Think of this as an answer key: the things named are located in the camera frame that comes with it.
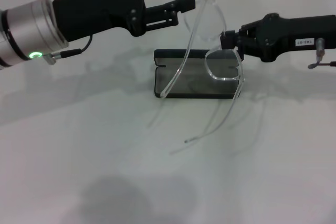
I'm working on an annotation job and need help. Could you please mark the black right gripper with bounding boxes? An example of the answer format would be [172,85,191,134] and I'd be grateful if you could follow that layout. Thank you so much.
[219,12,336,63]

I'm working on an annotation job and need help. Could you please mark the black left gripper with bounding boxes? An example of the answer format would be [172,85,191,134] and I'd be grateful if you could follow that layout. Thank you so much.
[51,0,173,43]

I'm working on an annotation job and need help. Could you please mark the clear transparent glasses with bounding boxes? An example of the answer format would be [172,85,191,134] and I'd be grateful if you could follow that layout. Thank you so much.
[159,0,246,144]

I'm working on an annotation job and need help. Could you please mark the black glasses case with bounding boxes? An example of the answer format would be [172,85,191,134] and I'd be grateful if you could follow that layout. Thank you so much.
[153,48,244,100]

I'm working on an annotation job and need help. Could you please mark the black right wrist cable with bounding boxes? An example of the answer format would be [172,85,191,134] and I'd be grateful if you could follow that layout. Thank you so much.
[308,38,336,69]

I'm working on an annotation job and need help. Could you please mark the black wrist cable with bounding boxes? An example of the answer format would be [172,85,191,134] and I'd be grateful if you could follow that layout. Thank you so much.
[43,34,93,65]
[308,38,336,69]

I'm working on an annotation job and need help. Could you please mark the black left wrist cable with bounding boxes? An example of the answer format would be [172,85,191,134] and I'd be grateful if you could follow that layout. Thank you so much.
[43,34,93,65]

